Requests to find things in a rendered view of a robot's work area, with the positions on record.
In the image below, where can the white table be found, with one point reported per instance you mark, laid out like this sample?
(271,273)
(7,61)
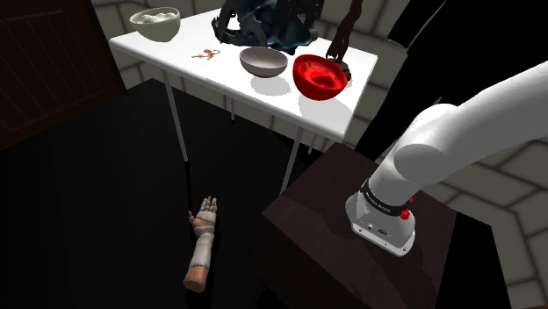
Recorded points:
(205,72)

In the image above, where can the dark blue jagged figure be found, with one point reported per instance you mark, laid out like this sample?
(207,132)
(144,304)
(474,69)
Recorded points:
(269,21)

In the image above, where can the red bowl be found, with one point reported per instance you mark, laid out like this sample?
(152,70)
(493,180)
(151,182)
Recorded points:
(319,77)

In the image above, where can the grey bowl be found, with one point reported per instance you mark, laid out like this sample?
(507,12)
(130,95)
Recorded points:
(263,62)

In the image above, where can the dark robot stand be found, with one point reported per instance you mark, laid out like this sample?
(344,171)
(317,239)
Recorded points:
(317,214)

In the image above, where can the keys with orange tags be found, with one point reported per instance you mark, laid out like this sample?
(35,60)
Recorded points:
(206,54)

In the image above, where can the dark wooden door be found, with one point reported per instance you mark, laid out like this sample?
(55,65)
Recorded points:
(47,64)

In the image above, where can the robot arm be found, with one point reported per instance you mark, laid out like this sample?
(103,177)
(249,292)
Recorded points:
(449,141)

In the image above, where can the cream bowl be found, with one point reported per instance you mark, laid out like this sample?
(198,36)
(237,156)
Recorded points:
(156,23)

